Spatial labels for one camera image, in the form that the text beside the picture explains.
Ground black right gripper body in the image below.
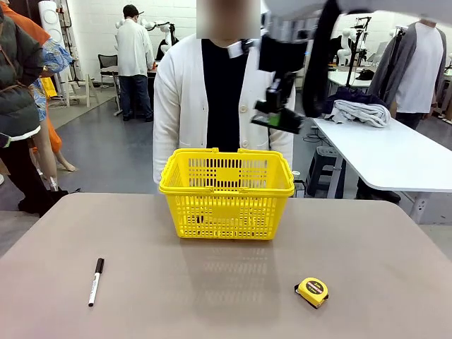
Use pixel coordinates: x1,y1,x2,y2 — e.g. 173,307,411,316
258,34,310,74

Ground person in white cardigan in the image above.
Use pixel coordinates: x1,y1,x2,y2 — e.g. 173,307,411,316
152,0,295,184

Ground yellow plastic shopping basket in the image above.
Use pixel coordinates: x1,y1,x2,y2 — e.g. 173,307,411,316
158,147,296,242

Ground person in grey sweater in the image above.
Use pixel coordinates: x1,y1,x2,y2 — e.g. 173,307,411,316
355,17,448,204

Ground person in white shirt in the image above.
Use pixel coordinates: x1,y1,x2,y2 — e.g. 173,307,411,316
115,4,155,123

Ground long white background table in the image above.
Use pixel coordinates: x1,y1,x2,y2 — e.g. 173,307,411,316
326,69,375,93

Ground pile of clothes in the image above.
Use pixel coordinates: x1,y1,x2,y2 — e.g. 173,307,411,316
323,87,388,119

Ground black tripod stand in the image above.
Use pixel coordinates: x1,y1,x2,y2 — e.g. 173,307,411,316
345,16,371,88
386,26,408,82

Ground grey crumpled garment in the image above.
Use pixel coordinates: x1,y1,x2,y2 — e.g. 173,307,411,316
333,99,392,129

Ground grey plastic stool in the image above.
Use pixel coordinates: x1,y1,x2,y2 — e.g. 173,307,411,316
305,146,345,199

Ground large white table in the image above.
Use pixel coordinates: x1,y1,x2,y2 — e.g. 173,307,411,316
309,116,452,225

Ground black office chair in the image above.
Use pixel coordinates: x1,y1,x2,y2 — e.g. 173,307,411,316
97,54,119,88

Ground yellow tape measure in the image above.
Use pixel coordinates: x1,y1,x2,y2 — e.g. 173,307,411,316
293,276,329,310

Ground white wooden chair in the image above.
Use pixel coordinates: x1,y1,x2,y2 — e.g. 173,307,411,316
62,72,96,108

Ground blue patterned garment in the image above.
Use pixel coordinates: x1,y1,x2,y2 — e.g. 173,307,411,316
33,37,75,123

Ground yellow bag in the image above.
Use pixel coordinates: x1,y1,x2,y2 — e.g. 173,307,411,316
40,76,58,99

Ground bare mannequin legs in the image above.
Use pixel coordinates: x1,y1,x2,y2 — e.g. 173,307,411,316
30,130,77,184

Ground white cylindrical appliance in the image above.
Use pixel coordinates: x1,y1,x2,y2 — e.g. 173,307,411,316
37,0,64,44

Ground orange garment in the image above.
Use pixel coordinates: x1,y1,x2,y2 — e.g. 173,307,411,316
0,0,64,153

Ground white marker with black cap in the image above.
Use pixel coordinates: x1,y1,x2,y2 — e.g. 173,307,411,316
88,257,105,308

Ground dark green padded jacket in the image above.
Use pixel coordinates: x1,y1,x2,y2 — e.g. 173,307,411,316
0,10,45,148

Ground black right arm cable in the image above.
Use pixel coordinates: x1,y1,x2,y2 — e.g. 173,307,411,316
302,0,343,117

